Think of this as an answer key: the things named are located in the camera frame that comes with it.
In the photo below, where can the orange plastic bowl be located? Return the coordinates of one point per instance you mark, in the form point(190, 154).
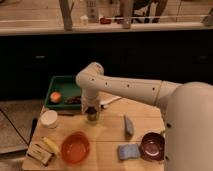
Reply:
point(75, 148)

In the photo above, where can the dark red bowl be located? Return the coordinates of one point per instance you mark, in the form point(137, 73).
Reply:
point(152, 147)

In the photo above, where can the yellow-green cup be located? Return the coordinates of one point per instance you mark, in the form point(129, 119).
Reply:
point(93, 118)

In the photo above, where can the orange fruit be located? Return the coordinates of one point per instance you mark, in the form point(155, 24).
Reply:
point(55, 97)

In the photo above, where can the white cup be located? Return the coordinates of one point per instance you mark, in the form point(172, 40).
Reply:
point(49, 119)

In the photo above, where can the blue sponge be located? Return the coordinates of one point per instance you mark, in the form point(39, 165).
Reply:
point(128, 151)

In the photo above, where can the wooden block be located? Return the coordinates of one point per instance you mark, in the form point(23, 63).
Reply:
point(39, 153)

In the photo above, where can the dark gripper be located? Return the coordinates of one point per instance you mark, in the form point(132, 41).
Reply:
point(91, 111)

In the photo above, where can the dark brown item in tray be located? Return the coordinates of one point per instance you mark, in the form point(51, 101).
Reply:
point(73, 100)

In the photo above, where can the green plastic tray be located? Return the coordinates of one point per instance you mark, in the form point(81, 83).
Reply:
point(68, 88)

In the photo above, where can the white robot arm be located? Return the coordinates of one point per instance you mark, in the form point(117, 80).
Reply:
point(187, 110)

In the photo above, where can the yellow banana toy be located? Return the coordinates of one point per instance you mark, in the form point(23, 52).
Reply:
point(53, 146)

